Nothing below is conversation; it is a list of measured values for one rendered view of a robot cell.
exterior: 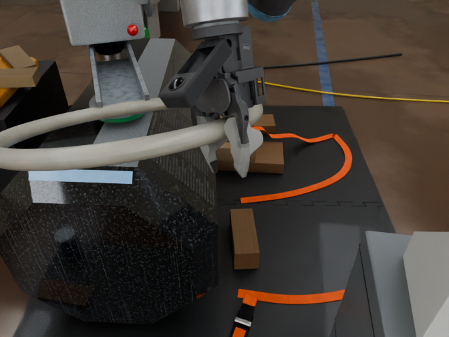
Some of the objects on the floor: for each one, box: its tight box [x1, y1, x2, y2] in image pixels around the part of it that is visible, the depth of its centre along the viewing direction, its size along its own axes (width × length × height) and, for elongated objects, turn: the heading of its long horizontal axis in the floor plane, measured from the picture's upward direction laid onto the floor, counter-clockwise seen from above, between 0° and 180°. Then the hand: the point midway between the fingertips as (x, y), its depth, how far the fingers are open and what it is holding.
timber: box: [230, 208, 260, 269], centre depth 198 cm, size 30×12×12 cm, turn 4°
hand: (224, 168), depth 58 cm, fingers closed on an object, 5 cm apart
